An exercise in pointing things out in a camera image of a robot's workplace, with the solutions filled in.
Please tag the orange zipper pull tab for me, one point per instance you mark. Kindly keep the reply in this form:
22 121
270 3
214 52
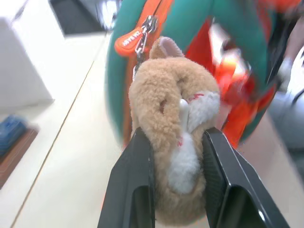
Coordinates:
129 40

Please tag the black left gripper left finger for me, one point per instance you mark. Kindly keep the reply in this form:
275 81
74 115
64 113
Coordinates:
129 180

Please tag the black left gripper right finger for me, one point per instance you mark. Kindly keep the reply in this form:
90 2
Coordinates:
237 190

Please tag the white box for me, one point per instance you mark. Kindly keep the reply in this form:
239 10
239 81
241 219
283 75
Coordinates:
21 69

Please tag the orange and teal backpack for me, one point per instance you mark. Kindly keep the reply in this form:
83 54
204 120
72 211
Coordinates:
213 47

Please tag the blue and brown box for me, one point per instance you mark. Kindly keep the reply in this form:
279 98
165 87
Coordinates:
13 145

